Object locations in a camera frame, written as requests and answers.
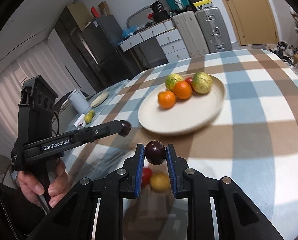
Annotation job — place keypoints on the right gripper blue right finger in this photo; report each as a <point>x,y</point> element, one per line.
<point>171,172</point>

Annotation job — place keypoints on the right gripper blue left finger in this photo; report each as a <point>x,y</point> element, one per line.
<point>138,165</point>

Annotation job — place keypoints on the dark purple plum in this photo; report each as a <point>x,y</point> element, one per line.
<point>155,152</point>
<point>125,128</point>

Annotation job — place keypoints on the orange mandarin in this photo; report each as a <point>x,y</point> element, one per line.
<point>182,90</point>
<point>166,99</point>

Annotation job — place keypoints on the yellow-green guava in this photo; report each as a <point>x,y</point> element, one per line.
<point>202,83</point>
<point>172,80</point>

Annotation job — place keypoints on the red tomato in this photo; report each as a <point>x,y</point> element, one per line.
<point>189,80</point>
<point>146,175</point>

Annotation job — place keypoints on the brown longan fruit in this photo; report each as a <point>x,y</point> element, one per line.
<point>159,182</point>

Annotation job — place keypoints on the large cream plate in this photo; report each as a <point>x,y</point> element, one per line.
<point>186,115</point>

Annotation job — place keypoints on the white curtain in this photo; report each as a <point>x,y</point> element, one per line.
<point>42,60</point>

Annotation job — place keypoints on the small green citrus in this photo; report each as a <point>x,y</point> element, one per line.
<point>88,118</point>
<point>91,113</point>

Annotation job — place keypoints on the white cylindrical kettle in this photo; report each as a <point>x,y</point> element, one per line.
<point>78,100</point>

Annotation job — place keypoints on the blue checkered side tablecloth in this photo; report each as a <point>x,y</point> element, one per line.
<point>71,120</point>

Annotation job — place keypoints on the small cream plate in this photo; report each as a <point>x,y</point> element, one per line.
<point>99,99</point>

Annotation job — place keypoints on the white drawer desk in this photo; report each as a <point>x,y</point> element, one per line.
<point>166,35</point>

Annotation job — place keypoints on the black refrigerator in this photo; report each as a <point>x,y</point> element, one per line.
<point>112,65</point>

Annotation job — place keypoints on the beige suitcase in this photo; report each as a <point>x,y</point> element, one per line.
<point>189,29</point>

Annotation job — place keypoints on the silver suitcase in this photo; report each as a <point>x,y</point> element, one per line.
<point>214,29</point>

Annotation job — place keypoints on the wooden door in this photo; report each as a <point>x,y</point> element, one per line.
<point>253,21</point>

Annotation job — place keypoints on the black camera mount box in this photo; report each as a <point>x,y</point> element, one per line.
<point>36,109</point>

